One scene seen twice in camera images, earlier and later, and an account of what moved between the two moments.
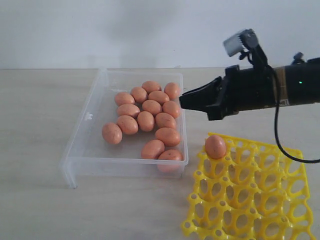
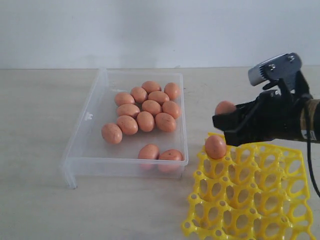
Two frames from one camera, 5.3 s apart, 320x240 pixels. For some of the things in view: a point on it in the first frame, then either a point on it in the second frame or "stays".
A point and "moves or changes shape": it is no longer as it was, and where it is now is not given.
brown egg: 215,147 stays
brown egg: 146,121 stays
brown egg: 128,124 stays
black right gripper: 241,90 to 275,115
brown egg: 168,136 moves or changes shape
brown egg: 151,106 stays
